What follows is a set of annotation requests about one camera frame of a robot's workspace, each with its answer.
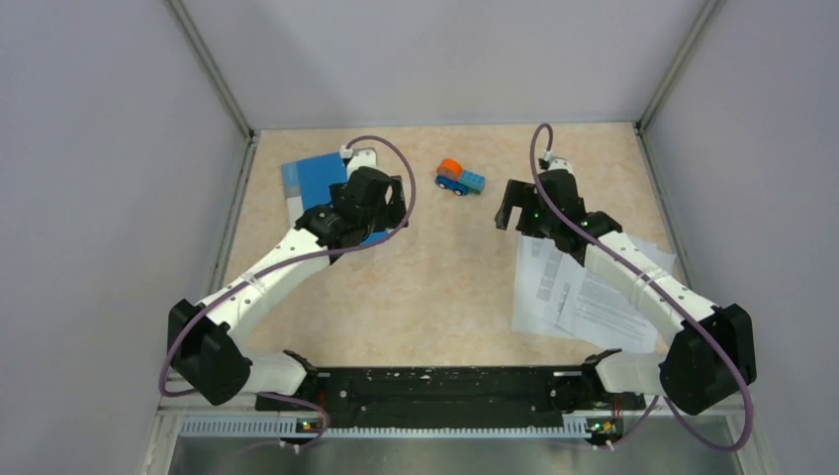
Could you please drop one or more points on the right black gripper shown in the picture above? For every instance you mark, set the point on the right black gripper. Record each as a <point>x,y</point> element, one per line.
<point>513,198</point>

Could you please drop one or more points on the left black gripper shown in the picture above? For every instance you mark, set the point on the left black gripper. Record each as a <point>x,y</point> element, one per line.
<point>393,214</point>

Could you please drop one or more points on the blue file folder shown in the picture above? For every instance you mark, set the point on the blue file folder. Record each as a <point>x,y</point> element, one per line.
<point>306,183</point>

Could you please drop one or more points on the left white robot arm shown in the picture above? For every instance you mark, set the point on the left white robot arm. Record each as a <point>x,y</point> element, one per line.
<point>205,339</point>

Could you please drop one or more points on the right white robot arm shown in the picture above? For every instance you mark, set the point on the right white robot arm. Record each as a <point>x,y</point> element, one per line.
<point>711,350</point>

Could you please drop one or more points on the lower printed paper sheet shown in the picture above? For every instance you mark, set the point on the lower printed paper sheet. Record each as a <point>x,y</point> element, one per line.
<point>547,285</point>

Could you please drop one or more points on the printed paper sheet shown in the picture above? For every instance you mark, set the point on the printed paper sheet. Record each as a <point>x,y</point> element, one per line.
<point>587,307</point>
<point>547,285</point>

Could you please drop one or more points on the toy truck orange blue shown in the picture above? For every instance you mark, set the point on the toy truck orange blue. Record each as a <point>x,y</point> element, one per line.
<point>450,175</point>

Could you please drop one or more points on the top printed paper sheet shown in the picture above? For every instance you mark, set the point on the top printed paper sheet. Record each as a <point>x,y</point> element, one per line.
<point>587,307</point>

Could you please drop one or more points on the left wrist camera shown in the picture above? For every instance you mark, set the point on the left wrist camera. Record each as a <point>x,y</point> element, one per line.
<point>355,158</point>

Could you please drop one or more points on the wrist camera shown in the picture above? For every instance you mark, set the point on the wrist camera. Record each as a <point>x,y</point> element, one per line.
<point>550,162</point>
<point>355,158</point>

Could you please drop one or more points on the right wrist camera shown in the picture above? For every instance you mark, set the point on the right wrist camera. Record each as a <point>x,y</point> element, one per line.
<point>550,162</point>

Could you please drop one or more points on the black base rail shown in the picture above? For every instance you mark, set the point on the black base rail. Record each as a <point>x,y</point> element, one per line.
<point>457,397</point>

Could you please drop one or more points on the grey cable duct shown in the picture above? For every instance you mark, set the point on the grey cable duct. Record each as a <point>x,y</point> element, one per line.
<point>287,427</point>

